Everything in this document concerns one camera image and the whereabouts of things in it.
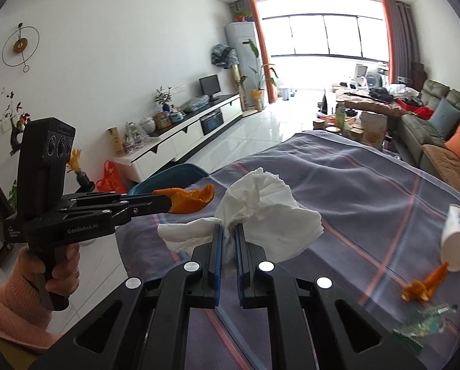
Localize white tissue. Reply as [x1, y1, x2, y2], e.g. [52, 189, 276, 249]
[158, 217, 225, 255]
[214, 167, 324, 265]

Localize branch ornament with red flowers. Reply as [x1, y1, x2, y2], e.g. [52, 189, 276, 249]
[0, 87, 32, 157]

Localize yellow flower in black vase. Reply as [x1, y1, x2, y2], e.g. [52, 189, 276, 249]
[66, 148, 96, 193]

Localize orange peel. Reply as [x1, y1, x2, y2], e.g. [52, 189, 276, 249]
[401, 261, 450, 302]
[153, 184, 216, 214]

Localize white blue-dotted paper cup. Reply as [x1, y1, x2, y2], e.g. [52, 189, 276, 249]
[440, 204, 460, 272]

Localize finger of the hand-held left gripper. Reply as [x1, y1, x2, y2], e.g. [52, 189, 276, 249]
[58, 196, 175, 227]
[62, 192, 169, 206]

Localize yellow floor vase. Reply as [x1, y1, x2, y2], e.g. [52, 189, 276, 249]
[251, 89, 266, 112]

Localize green snack wrapper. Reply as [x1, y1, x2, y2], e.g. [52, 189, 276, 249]
[392, 304, 459, 345]

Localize white chair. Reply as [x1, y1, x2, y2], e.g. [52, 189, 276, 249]
[349, 64, 369, 89]

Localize person's left forearm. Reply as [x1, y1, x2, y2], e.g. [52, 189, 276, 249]
[0, 266, 67, 353]

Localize person's left hand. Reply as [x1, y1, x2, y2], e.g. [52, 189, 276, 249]
[18, 243, 81, 297]

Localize small potted plant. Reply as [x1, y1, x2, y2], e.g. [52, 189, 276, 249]
[230, 6, 255, 23]

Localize brown paper bag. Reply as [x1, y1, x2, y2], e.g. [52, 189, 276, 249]
[359, 112, 388, 151]

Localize blue-grey cushion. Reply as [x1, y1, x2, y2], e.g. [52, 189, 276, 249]
[426, 98, 460, 140]

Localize clear plastic bag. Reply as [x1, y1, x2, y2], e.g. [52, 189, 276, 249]
[182, 94, 210, 112]

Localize white standing air conditioner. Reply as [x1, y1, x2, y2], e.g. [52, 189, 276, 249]
[225, 22, 268, 109]

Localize brown sofa seat pad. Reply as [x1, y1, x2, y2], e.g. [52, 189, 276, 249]
[422, 144, 460, 191]

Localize white and black cabinet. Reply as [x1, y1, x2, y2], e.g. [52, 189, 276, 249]
[112, 93, 244, 183]

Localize large window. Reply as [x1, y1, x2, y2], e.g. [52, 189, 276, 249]
[261, 13, 390, 62]

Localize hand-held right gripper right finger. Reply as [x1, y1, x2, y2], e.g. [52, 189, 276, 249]
[235, 224, 427, 370]

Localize white clothes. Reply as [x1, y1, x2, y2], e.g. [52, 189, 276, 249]
[388, 84, 421, 101]

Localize coffee table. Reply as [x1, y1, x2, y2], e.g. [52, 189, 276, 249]
[313, 100, 398, 151]

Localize plant in blue vase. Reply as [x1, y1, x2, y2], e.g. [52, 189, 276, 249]
[155, 86, 174, 113]

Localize black monitor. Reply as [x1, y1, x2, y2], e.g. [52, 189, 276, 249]
[198, 74, 222, 103]

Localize brown cabinet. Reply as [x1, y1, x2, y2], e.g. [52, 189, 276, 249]
[409, 63, 427, 91]

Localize group of wooden-lid jars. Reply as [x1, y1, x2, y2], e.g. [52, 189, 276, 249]
[314, 102, 365, 141]

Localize tall leafy plant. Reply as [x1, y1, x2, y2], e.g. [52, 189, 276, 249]
[241, 39, 277, 91]

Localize round wall clock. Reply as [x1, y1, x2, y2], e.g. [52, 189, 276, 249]
[2, 22, 41, 73]

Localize wooden picture frame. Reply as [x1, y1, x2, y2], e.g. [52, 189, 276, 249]
[153, 112, 173, 130]

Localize brown printed box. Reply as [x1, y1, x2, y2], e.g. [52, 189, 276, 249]
[107, 127, 126, 157]

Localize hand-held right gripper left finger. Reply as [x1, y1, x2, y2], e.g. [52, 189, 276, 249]
[27, 224, 225, 370]

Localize plastic-wrapped ornament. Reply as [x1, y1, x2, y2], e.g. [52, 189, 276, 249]
[124, 121, 150, 151]

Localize orange and grey curtain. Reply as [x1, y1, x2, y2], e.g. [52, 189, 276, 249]
[380, 0, 416, 85]
[249, 0, 279, 105]

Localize teal plastic bin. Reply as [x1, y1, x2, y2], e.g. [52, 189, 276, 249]
[129, 163, 211, 197]

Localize green sofa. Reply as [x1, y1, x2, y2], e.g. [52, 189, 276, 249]
[397, 79, 460, 193]

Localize white round-door appliance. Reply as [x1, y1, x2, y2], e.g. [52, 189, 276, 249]
[366, 67, 388, 90]

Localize brown padded daybed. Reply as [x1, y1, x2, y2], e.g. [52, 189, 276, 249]
[335, 88, 416, 118]

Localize white ceramic jar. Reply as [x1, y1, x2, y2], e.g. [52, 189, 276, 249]
[138, 117, 157, 136]

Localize black bag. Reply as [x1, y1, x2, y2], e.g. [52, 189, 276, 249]
[369, 87, 394, 103]

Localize red cloth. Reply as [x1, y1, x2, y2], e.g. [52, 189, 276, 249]
[396, 98, 435, 121]

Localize covered standing fan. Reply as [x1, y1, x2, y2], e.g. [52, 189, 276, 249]
[211, 43, 243, 110]

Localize orange plastic bag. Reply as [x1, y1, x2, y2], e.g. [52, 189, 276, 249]
[96, 160, 129, 194]

